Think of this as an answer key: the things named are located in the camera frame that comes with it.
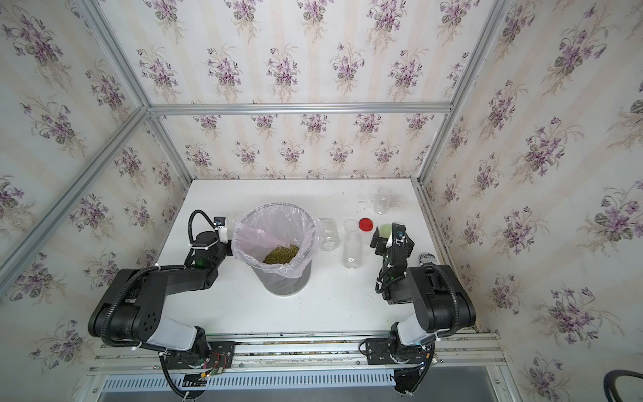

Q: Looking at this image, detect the green lid bean jar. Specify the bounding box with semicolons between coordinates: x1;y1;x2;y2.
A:
320;218;340;251

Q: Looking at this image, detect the red jar lid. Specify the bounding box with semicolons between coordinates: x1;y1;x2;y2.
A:
358;218;374;233

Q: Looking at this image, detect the red lid bean jar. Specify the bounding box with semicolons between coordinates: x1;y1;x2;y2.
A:
342;231;363;269

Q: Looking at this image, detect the white lid bean jar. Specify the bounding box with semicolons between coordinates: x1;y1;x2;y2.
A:
373;187;395;215

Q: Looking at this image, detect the green jar lid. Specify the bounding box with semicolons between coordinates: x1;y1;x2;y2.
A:
378;224;393;239

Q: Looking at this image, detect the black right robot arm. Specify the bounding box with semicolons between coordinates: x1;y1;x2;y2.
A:
366;223;477;365

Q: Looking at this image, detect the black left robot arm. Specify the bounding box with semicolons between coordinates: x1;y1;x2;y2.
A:
88;209;232;359

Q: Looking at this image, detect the green mung beans pile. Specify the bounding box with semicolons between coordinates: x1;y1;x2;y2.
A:
263;245;299;265

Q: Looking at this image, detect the mesh bin with pink bag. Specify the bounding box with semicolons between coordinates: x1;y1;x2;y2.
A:
232;203;322;296

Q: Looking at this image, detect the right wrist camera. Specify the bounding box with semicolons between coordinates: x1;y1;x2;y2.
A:
391;223;406;241

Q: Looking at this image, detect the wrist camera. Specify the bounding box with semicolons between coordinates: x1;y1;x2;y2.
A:
391;223;406;241
213;217;229;243

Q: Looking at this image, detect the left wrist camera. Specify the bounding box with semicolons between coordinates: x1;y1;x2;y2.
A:
213;217;229;243

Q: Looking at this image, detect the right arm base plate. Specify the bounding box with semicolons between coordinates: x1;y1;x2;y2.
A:
358;338;435;366

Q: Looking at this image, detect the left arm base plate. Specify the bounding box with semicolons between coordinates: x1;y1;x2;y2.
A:
166;341;237;373

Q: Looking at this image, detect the white slotted cable duct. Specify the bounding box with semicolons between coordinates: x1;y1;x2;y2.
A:
100;368;395;394

